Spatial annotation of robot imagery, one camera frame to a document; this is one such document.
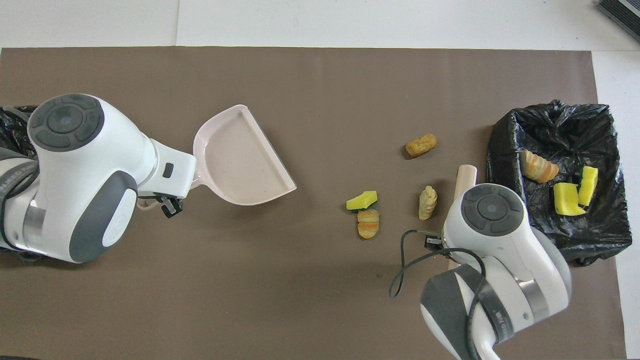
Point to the beige plastic dustpan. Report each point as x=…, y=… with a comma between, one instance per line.
x=240, y=160

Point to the brown textured bread roll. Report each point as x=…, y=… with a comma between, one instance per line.
x=421, y=145

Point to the green and yellow sponge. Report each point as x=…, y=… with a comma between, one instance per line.
x=362, y=201

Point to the orange striped croissant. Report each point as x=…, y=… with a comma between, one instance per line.
x=368, y=226

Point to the small pale beige bread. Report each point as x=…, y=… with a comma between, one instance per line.
x=427, y=202

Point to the large beige croissant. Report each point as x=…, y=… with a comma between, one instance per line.
x=539, y=168

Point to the brown table mat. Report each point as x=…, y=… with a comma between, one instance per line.
x=250, y=300

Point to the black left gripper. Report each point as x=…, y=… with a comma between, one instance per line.
x=164, y=197

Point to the beige hand brush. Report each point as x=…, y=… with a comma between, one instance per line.
x=465, y=180

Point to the open black bag-lined bin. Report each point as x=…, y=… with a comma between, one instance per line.
x=565, y=130

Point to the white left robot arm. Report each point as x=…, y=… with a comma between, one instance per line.
x=85, y=175

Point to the crumpled black trash bag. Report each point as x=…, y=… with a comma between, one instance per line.
x=12, y=130

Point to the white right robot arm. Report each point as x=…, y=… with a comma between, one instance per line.
x=500, y=240

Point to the dark ribbed device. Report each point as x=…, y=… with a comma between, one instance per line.
x=622, y=15

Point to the notched yellow sponge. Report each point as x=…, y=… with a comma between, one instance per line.
x=566, y=200

